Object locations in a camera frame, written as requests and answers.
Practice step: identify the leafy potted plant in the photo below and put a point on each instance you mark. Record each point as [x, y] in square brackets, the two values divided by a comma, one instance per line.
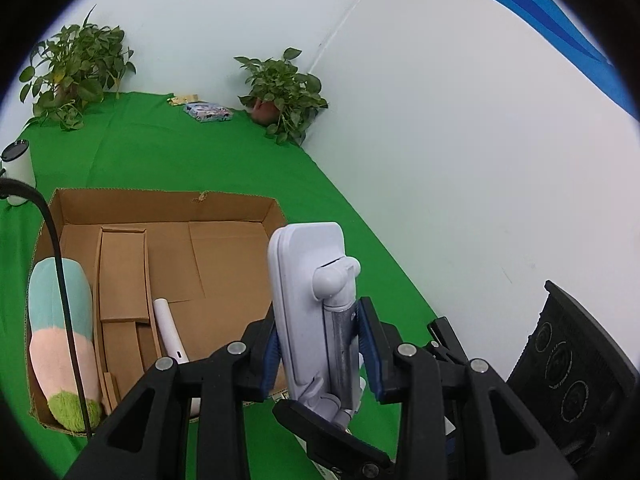
[80, 60]

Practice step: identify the white tumbler with dark lid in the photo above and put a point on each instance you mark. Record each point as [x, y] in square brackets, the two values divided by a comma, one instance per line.
[20, 175]

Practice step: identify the white lint remover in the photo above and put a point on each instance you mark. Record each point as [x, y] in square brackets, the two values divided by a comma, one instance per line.
[170, 330]

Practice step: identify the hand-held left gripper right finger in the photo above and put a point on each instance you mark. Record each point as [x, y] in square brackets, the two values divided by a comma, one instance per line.
[371, 355]

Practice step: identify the green tablecloth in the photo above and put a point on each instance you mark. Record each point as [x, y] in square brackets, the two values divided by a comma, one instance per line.
[175, 155]

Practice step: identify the white folding phone stand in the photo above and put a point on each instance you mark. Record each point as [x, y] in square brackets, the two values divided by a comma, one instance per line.
[305, 285]

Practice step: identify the colourful printed packet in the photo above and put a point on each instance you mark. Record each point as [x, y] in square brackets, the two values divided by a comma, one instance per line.
[207, 111]

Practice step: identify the large cardboard box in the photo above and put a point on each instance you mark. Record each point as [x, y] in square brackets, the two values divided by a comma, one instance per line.
[225, 260]

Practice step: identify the pastel striped plush toy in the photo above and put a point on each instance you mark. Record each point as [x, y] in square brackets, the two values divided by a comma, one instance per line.
[45, 320]

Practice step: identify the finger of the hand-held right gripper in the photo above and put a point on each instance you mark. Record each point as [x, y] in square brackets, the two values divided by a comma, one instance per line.
[330, 435]
[447, 342]

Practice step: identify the small yellow packet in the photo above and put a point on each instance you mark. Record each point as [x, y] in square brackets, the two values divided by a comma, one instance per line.
[183, 99]

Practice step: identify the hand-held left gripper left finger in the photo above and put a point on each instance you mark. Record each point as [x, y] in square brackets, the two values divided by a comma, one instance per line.
[270, 355]

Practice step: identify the long narrow cardboard box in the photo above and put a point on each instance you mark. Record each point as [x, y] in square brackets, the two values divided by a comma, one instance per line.
[122, 270]

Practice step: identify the potted plant in terracotta pot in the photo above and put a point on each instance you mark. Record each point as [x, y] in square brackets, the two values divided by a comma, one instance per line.
[280, 85]

